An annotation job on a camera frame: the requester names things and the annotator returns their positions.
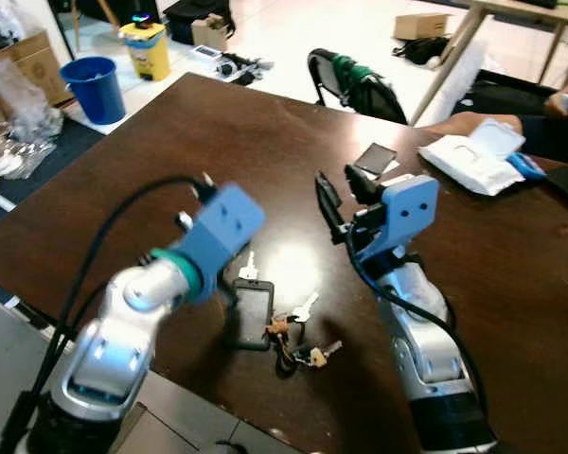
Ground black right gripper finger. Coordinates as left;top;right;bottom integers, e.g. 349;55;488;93
314;171;348;243
345;164;385;206

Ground person's hand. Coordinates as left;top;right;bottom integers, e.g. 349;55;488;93
548;92;568;118

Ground small black square card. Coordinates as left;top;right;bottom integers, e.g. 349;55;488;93
354;142;399;177

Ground key bunch with black case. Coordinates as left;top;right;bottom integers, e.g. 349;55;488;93
224;250;345;373

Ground white wet wipes packet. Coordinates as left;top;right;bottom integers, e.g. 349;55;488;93
417;117;529;198

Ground white hanging cloth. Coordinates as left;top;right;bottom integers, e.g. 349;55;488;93
435;42;489;126

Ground small black bag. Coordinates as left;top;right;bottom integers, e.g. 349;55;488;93
394;36;452;66

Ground small blue plastic item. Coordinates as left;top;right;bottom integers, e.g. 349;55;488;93
505;151;548;182

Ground grey gadgets on floor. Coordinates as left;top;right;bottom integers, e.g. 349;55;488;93
188;44;275;86

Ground flat closed cardboard box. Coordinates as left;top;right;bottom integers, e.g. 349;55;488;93
393;12;452;42

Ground person's legs in dark shorts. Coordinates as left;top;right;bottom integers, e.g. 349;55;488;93
424;68;568;169

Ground small upright cardboard box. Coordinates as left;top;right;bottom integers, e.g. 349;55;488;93
190;16;231;51

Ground large black bag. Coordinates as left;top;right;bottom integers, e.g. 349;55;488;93
162;0;234;45

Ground light wooden table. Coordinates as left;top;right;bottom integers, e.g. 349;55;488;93
410;0;568;127

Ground yellow waste bin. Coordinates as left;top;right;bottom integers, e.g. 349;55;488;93
120;16;172;82

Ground blue plastic bucket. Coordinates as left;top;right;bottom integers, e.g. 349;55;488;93
59;56;127;127

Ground clear crumpled plastic bags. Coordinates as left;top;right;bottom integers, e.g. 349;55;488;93
0;59;65;183

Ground large cardboard box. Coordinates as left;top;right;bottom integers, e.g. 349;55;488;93
0;31;74;111

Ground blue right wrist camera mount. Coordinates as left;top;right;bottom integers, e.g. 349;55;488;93
358;174;442;264

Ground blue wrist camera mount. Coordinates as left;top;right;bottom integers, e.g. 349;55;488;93
358;174;442;264
175;183;267;306

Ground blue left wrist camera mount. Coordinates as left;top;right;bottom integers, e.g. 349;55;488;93
175;183;267;306

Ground black chair with green strap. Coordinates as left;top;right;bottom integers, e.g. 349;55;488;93
307;47;409;126

